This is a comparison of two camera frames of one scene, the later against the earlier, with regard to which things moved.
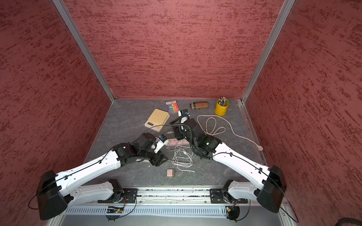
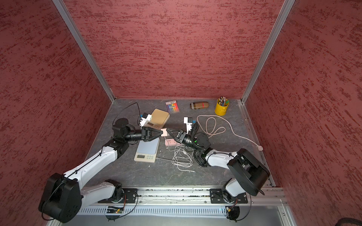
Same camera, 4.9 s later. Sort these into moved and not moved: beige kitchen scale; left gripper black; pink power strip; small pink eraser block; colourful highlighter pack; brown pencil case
Moved: left gripper black; small pink eraser block
Not moved: beige kitchen scale; colourful highlighter pack; pink power strip; brown pencil case
